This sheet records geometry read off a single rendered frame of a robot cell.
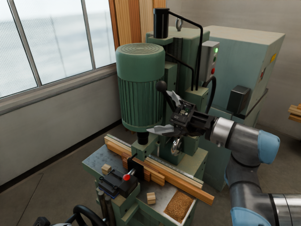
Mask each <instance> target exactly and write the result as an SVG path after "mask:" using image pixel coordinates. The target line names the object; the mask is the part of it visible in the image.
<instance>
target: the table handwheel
mask: <svg viewBox="0 0 301 226"><path fill-rule="evenodd" d="M75 213H77V214H78V216H77V218H76V219H75V220H76V221H77V223H78V225H79V226H88V225H87V224H86V223H85V221H84V220H83V218H82V216H81V214H80V213H82V214H83V215H85V216H86V217H87V218H88V219H90V221H91V223H92V226H108V225H109V224H110V221H109V216H107V217H105V218H104V219H101V218H100V217H99V216H98V215H97V214H96V213H94V212H93V211H92V210H90V209H89V208H87V207H86V206H84V205H80V204H78V205H76V206H75V207H74V208H73V214H75Z"/></svg>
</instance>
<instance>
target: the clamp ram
mask: <svg viewBox="0 0 301 226"><path fill-rule="evenodd" d="M127 164H128V174H129V175H130V174H131V175H133V176H135V177H137V178H139V179H140V180H143V179H144V166H142V165H141V164H139V163H137V162H135V161H133V160H132V161H131V162H129V161H128V160H127Z"/></svg>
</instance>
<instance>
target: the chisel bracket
mask: <svg viewBox="0 0 301 226"><path fill-rule="evenodd" d="M157 141H159V136H158V135H157V134H153V133H150V132H149V136H148V143H147V144H145V145H140V144H139V143H138V140H136V141H135V142H134V143H133V144H132V145H131V153H132V156H133V155H134V154H135V153H137V155H136V156H135V158H137V159H139V160H141V161H144V160H145V159H146V158H147V157H148V156H149V155H150V154H151V153H152V152H153V151H154V150H155V149H156V147H157V146H156V145H155V143H156V142H157Z"/></svg>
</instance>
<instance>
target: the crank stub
mask: <svg viewBox="0 0 301 226"><path fill-rule="evenodd" d="M77 216H78V214H77V213H75V214H74V215H72V216H71V217H70V218H68V219H67V220H66V221H65V223H70V224H72V223H73V221H74V220H75V219H76V218H77Z"/></svg>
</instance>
